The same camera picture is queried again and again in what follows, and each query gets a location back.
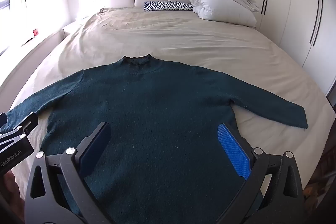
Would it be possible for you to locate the white wardrobe with black handles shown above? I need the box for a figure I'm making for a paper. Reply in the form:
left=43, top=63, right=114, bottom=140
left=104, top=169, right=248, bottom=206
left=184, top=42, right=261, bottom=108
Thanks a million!
left=255, top=0, right=335, bottom=96

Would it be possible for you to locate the beige bed sheet mattress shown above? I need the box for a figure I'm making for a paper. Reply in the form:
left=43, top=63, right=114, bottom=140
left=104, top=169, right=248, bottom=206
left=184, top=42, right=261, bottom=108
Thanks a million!
left=10, top=9, right=335, bottom=186

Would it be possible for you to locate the white folded duvet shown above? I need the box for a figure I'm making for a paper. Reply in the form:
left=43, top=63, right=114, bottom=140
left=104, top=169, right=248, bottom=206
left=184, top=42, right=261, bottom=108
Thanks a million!
left=189, top=0, right=259, bottom=27

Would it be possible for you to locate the dark teal knit sweater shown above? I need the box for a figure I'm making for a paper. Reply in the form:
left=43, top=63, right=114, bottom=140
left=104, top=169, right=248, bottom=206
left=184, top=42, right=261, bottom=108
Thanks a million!
left=1, top=55, right=307, bottom=223

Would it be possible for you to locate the zebra print pillow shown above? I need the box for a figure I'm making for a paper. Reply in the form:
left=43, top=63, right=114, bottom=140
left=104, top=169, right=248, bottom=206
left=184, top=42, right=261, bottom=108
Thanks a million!
left=143, top=1, right=193, bottom=11

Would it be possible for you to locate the small red box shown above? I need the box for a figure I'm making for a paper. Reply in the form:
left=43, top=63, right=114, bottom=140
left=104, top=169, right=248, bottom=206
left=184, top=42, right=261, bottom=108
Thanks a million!
left=33, top=29, right=39, bottom=36

